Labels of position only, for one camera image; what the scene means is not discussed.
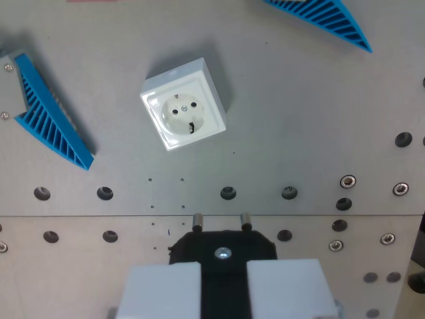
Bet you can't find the white wall socket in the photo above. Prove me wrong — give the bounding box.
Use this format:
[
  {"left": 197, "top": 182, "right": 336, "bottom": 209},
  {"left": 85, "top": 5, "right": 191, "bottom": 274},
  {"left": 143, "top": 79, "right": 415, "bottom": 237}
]
[{"left": 139, "top": 56, "right": 228, "bottom": 153}]

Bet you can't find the black post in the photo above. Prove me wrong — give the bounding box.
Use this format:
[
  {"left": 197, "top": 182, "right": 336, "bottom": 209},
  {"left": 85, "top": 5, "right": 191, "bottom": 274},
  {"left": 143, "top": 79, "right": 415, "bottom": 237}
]
[{"left": 407, "top": 217, "right": 425, "bottom": 295}]

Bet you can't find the black two-pin power plug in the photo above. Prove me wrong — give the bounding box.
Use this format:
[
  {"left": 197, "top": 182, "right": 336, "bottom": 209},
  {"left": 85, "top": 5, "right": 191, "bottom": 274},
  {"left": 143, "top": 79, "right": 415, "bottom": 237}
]
[{"left": 167, "top": 212, "right": 278, "bottom": 319}]

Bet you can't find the blue ribbed wedge guide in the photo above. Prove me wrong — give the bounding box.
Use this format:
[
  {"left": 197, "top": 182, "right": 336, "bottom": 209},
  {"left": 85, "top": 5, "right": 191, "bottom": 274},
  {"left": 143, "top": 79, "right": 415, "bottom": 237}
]
[
  {"left": 261, "top": 0, "right": 373, "bottom": 54},
  {"left": 13, "top": 53, "right": 95, "bottom": 171}
]

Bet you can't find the grey mounting bracket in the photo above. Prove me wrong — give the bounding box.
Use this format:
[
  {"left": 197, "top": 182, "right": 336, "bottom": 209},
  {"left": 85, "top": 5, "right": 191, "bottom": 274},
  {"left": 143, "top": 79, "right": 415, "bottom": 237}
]
[{"left": 0, "top": 46, "right": 30, "bottom": 116}]

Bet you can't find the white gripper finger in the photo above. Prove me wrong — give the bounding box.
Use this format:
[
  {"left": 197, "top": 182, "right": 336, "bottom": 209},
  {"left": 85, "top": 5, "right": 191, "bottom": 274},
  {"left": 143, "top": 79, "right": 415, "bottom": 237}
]
[
  {"left": 246, "top": 259, "right": 340, "bottom": 319},
  {"left": 114, "top": 262, "right": 203, "bottom": 319}
]

